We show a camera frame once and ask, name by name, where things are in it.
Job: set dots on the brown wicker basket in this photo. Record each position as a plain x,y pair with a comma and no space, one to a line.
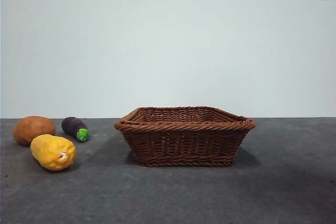
183,145

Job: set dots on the purple eggplant with green stem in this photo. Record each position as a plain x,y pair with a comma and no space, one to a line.
72,125

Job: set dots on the bumpy yellow vegetable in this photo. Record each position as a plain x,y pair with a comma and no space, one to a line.
50,153

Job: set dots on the brown potato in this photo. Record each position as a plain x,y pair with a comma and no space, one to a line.
31,128

